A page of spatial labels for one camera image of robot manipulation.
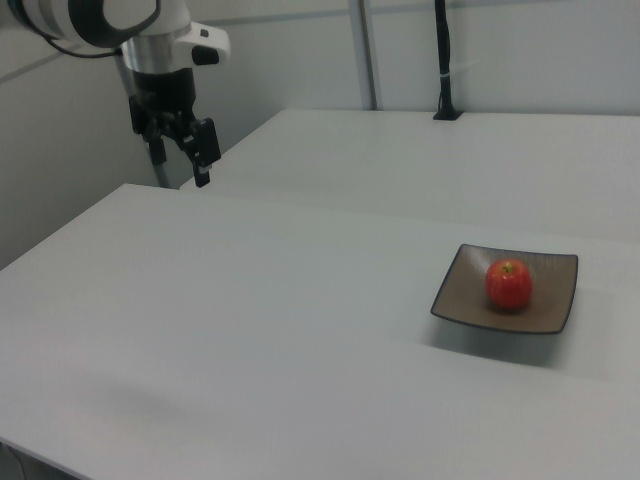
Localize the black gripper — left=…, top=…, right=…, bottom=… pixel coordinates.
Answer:
left=128, top=66, right=222, bottom=189

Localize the red apple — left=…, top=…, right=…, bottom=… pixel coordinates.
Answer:
left=484, top=258, right=534, bottom=312

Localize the square brown ceramic plate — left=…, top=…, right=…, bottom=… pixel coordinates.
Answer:
left=429, top=243, right=580, bottom=336

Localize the grey metal support post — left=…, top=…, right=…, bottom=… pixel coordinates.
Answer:
left=115, top=53, right=174, bottom=190

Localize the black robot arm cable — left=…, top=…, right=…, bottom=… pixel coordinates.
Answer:
left=43, top=33, right=124, bottom=59

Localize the grey metal partition post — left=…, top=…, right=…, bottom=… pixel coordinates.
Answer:
left=356, top=0, right=380, bottom=111

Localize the black camera stand pole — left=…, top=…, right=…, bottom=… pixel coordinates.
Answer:
left=432, top=0, right=464, bottom=122

